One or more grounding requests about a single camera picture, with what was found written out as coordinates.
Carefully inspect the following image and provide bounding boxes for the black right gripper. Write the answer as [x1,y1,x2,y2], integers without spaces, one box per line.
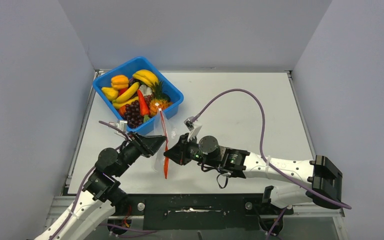
[165,132,221,169]

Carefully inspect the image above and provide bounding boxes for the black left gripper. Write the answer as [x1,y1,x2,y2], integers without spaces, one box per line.
[114,130,167,177]

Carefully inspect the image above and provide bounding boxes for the dark purple toy grapes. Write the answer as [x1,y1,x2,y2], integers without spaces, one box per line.
[122,100,144,129]

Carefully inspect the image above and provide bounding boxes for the orange toy carrot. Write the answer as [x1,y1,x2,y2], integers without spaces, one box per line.
[136,90,150,123]

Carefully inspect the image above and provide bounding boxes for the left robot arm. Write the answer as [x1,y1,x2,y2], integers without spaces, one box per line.
[36,132,167,240]

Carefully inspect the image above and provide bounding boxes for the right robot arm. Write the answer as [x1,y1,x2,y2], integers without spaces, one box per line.
[163,133,346,214]

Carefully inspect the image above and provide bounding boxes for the small red grape bunch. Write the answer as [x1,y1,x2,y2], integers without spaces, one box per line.
[144,94,154,108]

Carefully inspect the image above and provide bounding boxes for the orange toy pineapple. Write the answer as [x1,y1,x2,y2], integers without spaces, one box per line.
[149,81,173,116]

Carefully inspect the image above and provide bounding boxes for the white toy garlic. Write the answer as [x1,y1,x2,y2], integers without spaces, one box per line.
[138,84,153,97]

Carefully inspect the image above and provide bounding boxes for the yellow toy banana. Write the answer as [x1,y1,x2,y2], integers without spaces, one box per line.
[112,82,140,104]

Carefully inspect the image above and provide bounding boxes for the yellow toy lemon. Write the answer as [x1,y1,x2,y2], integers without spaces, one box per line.
[101,87,119,102]

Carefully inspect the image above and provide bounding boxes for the yellow banana bunch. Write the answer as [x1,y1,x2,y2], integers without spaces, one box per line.
[132,69,160,87]

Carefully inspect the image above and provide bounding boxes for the orange toy bell pepper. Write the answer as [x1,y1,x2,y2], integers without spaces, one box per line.
[110,74,130,90]

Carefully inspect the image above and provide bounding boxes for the blue plastic bin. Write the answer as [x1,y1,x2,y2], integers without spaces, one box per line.
[92,56,184,135]

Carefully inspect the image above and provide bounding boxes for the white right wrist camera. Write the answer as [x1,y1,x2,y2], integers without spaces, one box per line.
[184,117,202,142]

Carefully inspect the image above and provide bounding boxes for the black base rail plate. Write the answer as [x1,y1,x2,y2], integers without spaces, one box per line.
[107,193,294,237]

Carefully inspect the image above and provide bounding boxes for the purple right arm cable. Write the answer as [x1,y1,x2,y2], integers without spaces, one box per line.
[191,88,353,211]

